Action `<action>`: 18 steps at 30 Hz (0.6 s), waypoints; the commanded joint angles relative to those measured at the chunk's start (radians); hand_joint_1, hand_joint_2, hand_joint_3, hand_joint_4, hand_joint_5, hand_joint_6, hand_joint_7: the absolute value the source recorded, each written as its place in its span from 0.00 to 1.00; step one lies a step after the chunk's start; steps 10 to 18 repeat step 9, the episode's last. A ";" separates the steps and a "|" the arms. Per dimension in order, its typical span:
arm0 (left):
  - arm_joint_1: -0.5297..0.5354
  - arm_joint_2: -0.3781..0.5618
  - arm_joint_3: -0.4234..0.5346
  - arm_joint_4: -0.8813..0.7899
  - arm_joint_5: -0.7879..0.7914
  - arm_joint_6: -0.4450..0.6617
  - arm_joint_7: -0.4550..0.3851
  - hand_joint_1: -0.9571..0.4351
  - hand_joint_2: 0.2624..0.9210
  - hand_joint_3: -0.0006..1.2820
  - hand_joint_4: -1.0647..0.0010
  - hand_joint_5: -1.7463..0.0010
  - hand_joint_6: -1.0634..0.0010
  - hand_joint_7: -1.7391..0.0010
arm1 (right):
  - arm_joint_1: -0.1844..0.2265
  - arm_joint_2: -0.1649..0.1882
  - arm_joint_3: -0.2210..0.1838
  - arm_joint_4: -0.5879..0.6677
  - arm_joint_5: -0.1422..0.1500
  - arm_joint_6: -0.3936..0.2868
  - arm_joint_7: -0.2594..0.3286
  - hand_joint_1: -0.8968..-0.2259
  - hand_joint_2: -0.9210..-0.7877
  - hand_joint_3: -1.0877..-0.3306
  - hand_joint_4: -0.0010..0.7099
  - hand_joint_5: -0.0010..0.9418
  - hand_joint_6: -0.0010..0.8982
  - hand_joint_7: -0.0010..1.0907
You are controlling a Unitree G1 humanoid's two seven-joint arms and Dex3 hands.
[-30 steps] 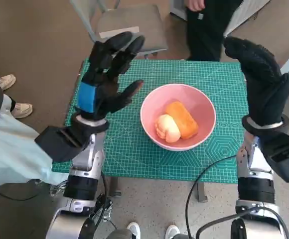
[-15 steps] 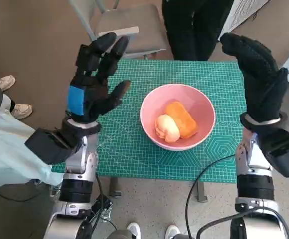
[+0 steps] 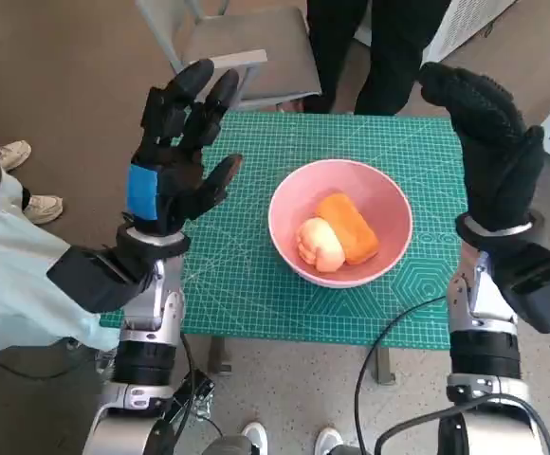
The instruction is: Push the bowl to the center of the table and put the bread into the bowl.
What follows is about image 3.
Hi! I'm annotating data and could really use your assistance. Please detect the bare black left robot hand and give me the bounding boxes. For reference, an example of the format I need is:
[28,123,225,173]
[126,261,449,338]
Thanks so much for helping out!
[125,57,244,236]

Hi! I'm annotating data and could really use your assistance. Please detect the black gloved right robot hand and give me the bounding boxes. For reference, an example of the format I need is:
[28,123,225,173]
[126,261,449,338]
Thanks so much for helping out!
[418,62,545,233]

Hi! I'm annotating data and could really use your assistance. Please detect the pink bowl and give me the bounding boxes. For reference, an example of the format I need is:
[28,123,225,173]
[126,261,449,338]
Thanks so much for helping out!
[267,159,414,289]

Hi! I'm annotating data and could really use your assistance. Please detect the orange long bread loaf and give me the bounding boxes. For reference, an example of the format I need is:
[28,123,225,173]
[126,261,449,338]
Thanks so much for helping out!
[315,191,381,265]

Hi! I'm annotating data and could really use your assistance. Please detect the pale round bread bun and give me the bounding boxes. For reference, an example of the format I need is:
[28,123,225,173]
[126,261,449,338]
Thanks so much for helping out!
[296,217,347,274]

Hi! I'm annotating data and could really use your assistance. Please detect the white cabinet with vent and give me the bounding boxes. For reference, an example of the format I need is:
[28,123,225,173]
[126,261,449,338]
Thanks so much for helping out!
[424,0,518,65]

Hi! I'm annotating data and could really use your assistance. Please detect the green cutting mat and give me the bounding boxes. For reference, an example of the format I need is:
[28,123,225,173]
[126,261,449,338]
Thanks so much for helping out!
[99,111,470,350]

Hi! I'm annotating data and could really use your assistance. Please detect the standing person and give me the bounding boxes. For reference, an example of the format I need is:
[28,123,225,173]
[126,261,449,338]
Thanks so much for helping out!
[277,0,452,117]

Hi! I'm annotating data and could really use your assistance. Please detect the grey chair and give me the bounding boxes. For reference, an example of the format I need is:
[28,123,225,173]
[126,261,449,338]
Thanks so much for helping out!
[135,0,323,113]

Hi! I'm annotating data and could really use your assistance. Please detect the grey metal table leg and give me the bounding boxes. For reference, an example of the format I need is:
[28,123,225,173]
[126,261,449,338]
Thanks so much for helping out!
[374,345,396,384]
[207,337,233,376]

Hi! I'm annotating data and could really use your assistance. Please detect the seated person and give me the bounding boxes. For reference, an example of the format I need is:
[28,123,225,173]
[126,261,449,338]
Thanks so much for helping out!
[0,132,119,380]

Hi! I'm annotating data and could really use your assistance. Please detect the white shoe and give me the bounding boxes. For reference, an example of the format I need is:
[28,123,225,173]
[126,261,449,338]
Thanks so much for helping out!
[314,426,344,455]
[240,421,269,455]

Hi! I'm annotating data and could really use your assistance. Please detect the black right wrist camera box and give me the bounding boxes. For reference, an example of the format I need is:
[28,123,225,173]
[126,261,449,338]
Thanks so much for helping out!
[486,241,550,336]

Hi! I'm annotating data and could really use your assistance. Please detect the black metal frame bar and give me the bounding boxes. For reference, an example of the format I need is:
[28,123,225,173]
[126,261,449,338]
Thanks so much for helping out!
[158,367,215,455]

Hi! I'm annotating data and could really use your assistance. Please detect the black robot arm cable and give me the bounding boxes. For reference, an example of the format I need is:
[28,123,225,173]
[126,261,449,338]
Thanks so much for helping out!
[353,296,447,455]
[374,402,470,455]

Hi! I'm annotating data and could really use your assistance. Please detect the thin black floor cable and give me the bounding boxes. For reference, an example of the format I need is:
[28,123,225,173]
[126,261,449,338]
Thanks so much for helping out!
[187,407,224,440]

